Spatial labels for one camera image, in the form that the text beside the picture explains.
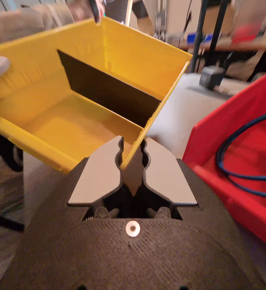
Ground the black power adapter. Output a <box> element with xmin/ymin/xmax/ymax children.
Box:
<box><xmin>199</xmin><ymin>66</ymin><xmax>226</xmax><ymax>90</ymax></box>

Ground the red plastic bin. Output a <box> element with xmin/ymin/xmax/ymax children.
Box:
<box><xmin>182</xmin><ymin>69</ymin><xmax>266</xmax><ymax>252</ymax></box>

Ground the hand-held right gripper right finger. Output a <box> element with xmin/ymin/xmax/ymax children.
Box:
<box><xmin>142</xmin><ymin>137</ymin><xmax>198</xmax><ymax>205</ymax></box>

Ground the yellow plastic bin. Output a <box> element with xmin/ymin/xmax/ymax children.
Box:
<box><xmin>0</xmin><ymin>16</ymin><xmax>193</xmax><ymax>174</ymax></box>

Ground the black metal stand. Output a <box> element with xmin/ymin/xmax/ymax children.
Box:
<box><xmin>190</xmin><ymin>0</ymin><xmax>229</xmax><ymax>73</ymax></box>

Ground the black bin divider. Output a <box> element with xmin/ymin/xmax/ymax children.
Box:
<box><xmin>57</xmin><ymin>49</ymin><xmax>161</xmax><ymax>128</ymax></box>

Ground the blue ethernet cable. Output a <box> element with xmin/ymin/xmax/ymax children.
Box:
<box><xmin>215</xmin><ymin>110</ymin><xmax>266</xmax><ymax>200</ymax></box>

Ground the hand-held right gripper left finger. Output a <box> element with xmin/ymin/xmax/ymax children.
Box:
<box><xmin>68</xmin><ymin>135</ymin><xmax>124</xmax><ymax>206</ymax></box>

